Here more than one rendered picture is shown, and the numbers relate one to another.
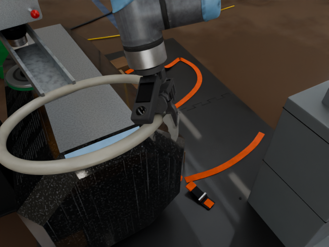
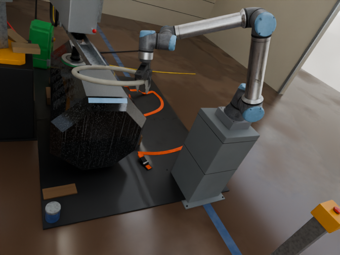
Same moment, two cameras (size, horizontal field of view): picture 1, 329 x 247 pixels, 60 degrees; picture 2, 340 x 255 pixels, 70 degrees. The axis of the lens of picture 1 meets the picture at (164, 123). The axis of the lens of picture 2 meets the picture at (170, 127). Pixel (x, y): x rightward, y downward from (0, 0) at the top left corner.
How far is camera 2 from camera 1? 0.92 m
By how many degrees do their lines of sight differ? 13
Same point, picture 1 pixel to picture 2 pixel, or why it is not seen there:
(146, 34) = (149, 47)
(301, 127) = (203, 122)
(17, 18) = (84, 30)
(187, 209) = (134, 167)
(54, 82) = (94, 62)
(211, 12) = (171, 47)
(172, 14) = (159, 43)
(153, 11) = (153, 40)
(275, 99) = not seen: hidden behind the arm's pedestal
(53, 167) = (102, 81)
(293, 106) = (202, 112)
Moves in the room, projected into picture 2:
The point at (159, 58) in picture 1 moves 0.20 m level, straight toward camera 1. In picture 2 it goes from (150, 57) to (147, 70)
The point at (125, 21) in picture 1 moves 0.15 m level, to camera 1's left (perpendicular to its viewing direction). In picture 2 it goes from (143, 41) to (118, 32)
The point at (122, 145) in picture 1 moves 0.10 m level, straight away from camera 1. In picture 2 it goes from (128, 82) to (127, 74)
